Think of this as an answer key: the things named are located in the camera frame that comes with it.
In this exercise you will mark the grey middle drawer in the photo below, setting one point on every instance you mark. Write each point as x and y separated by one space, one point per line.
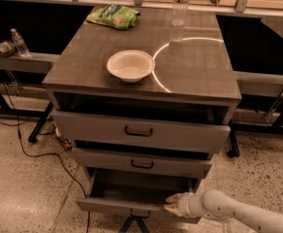
142 163

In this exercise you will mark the clear water bottle on cabinet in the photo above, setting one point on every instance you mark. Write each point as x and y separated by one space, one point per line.
180 8

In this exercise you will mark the grey top drawer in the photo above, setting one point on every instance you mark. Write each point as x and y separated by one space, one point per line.
147 133

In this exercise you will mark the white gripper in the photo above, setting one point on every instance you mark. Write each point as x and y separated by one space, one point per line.
185 205

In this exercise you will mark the small water bottle on shelf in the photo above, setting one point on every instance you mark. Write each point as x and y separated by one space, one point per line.
19 43

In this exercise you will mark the grey side shelf rail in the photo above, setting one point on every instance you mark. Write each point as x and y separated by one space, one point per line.
34 63

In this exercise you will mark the green chip bag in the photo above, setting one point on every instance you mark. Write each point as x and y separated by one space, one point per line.
115 16

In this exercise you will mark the white paper bowl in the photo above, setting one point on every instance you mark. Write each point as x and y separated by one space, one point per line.
131 66

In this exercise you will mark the grey bottom drawer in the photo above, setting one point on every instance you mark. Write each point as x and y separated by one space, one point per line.
134 194

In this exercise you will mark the grey drawer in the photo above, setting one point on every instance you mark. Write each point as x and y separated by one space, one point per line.
147 133
142 163
134 194

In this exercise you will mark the grey drawer cabinet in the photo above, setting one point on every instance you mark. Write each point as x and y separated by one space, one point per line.
145 109

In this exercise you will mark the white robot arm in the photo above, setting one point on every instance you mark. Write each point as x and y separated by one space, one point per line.
216 205

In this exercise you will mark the round tape roll dish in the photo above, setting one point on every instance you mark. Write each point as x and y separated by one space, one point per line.
7 48

